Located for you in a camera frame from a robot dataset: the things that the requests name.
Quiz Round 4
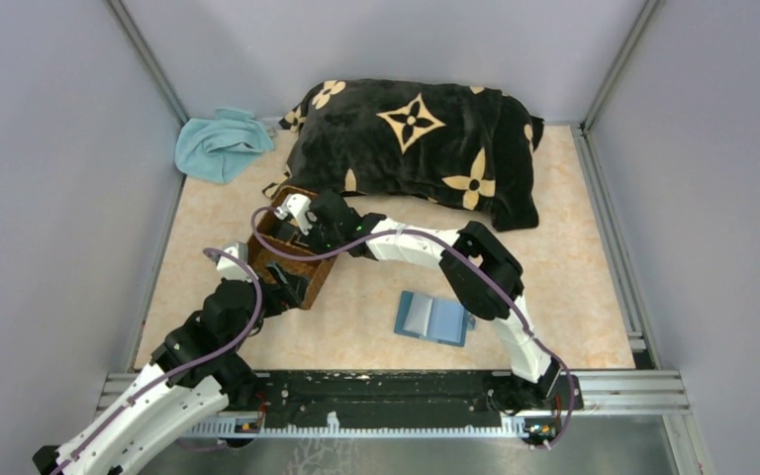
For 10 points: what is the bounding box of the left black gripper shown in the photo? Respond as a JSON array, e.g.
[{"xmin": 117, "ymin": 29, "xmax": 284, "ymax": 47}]
[{"xmin": 224, "ymin": 259, "xmax": 310, "ymax": 352}]

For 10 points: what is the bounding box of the woven brown divided basket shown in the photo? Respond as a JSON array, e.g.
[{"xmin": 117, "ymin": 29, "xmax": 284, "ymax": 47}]
[{"xmin": 246, "ymin": 212, "xmax": 335, "ymax": 318}]

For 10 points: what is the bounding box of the teal leather card holder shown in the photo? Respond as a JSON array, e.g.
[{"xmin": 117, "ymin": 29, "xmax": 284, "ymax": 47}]
[{"xmin": 394, "ymin": 291, "xmax": 476, "ymax": 347}]

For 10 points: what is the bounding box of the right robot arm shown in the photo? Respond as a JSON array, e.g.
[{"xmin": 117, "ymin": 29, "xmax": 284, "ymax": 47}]
[{"xmin": 296, "ymin": 191, "xmax": 577, "ymax": 412}]

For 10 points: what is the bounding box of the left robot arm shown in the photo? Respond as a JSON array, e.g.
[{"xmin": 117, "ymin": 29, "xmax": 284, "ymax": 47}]
[{"xmin": 33, "ymin": 262, "xmax": 309, "ymax": 474}]

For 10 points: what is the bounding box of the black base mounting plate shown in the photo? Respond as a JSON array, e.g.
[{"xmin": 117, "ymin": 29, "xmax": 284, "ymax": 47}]
[{"xmin": 194, "ymin": 370, "xmax": 585, "ymax": 430}]

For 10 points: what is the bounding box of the light blue cloth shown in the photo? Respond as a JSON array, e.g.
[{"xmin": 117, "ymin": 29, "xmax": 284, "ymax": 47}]
[{"xmin": 174, "ymin": 108, "xmax": 275, "ymax": 185}]

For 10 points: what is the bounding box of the black pillow with tan flowers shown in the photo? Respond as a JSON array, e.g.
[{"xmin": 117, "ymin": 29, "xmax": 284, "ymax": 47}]
[{"xmin": 261, "ymin": 79, "xmax": 544, "ymax": 232}]

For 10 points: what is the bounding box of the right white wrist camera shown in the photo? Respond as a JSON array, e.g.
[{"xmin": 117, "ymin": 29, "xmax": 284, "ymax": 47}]
[{"xmin": 274, "ymin": 193, "xmax": 313, "ymax": 236}]

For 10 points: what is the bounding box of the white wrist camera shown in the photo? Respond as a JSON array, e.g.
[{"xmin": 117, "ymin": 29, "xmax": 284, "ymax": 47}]
[
  {"xmin": 274, "ymin": 193, "xmax": 313, "ymax": 236},
  {"xmin": 216, "ymin": 241, "xmax": 250, "ymax": 282}
]

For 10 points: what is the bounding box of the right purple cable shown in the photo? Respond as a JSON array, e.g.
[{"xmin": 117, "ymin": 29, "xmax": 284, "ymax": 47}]
[{"xmin": 250, "ymin": 206, "xmax": 581, "ymax": 450}]

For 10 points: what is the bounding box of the purple cable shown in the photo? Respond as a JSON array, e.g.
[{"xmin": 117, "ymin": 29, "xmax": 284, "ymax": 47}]
[
  {"xmin": 250, "ymin": 206, "xmax": 581, "ymax": 450},
  {"xmin": 46, "ymin": 246, "xmax": 264, "ymax": 475}
]

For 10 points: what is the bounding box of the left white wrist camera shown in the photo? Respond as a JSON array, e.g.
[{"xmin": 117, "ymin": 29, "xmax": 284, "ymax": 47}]
[{"xmin": 216, "ymin": 241, "xmax": 250, "ymax": 282}]

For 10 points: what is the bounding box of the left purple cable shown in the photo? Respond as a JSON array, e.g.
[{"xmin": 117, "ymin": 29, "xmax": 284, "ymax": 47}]
[{"xmin": 46, "ymin": 246, "xmax": 264, "ymax": 475}]

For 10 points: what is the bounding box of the aluminium front rail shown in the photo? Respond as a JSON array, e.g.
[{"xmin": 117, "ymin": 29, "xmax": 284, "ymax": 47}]
[{"xmin": 96, "ymin": 370, "xmax": 691, "ymax": 439}]

